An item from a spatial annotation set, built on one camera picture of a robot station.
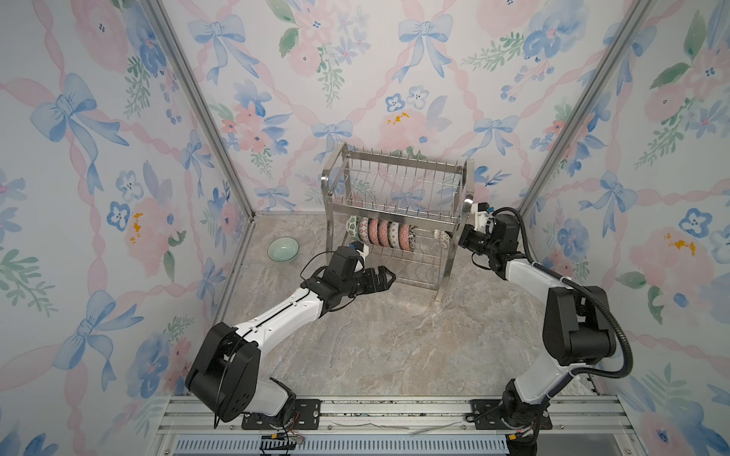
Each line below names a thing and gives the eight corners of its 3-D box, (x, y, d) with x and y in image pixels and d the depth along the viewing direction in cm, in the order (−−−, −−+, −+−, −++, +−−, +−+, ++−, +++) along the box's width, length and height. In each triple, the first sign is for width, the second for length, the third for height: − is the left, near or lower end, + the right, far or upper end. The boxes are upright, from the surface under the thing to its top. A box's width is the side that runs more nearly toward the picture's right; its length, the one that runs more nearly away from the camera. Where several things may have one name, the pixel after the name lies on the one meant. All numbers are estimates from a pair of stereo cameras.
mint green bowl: (268, 266, 106) (264, 257, 102) (274, 245, 112) (270, 236, 108) (298, 266, 106) (295, 257, 102) (302, 246, 112) (299, 237, 108)
